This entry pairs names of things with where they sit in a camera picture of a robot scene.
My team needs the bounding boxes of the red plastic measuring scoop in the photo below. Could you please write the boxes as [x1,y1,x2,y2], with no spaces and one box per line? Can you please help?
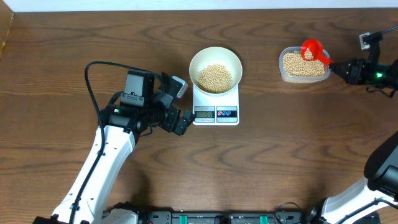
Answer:
[300,39,333,66]

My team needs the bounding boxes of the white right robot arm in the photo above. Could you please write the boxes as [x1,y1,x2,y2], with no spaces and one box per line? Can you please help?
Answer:
[306,59,397,223]

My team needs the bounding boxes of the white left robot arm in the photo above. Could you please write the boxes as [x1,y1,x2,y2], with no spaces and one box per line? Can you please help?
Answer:
[34,90,194,224]

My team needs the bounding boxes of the white digital kitchen scale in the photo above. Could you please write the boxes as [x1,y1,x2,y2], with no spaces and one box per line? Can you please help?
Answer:
[193,86,240,126]

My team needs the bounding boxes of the soybeans in bowl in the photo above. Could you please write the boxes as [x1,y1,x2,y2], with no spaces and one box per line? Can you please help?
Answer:
[198,64,232,94]

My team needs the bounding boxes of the cream plastic bowl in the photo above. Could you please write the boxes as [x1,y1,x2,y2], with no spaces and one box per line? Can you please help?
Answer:
[189,47,243,91]

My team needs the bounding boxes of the clear container of soybeans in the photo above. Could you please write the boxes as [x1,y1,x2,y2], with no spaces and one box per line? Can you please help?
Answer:
[279,47,331,84]

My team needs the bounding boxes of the brown cardboard side panel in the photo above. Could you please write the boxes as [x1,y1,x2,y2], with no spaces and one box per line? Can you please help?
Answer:
[0,0,14,56]

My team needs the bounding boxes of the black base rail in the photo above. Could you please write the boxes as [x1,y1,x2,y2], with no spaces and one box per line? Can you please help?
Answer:
[102,210,382,224]

